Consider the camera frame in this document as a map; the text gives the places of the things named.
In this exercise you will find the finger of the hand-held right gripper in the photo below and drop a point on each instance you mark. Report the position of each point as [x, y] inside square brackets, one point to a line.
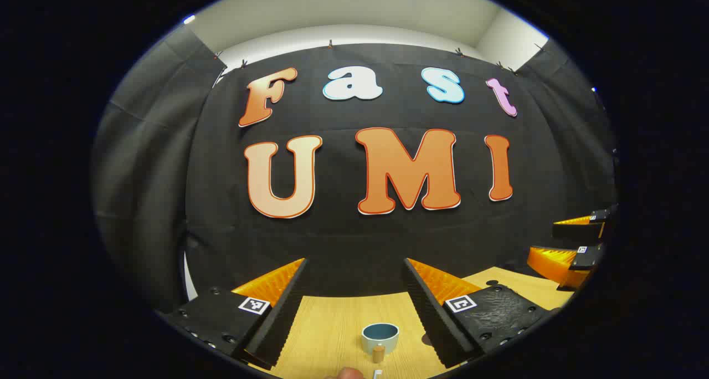
[554, 262]
[579, 230]

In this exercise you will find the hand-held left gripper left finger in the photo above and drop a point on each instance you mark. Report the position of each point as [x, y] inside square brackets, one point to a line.
[282, 318]

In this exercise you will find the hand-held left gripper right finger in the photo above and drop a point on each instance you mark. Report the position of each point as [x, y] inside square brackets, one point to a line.
[432, 318]

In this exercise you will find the dark round coaster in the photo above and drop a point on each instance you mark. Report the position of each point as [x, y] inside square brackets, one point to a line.
[426, 340]

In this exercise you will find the wooden desktop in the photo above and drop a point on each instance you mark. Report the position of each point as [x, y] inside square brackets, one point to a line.
[332, 334]

